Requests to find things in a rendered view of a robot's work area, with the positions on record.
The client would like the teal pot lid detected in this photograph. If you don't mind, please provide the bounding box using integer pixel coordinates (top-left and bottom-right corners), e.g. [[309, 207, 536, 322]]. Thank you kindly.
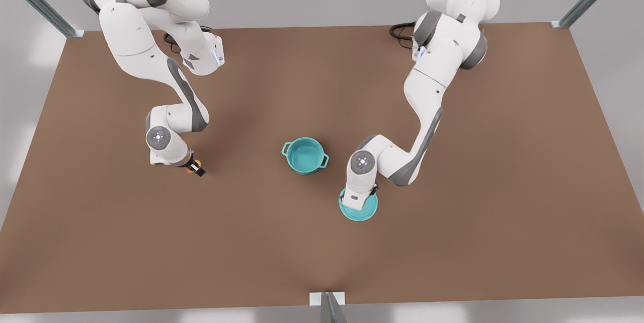
[[339, 188, 379, 221]]

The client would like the teal pot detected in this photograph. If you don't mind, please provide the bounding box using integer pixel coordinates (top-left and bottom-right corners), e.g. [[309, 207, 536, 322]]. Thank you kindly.
[[281, 137, 330, 176]]

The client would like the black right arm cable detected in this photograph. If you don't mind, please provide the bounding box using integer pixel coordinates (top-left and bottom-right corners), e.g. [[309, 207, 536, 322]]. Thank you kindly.
[[164, 25, 214, 54]]

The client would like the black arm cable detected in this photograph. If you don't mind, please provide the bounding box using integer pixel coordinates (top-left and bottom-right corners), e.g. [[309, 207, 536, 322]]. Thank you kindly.
[[164, 25, 214, 54], [389, 22, 417, 50]]

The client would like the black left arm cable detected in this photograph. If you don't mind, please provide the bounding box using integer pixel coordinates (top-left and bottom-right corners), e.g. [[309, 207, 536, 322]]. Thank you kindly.
[[389, 22, 417, 50]]

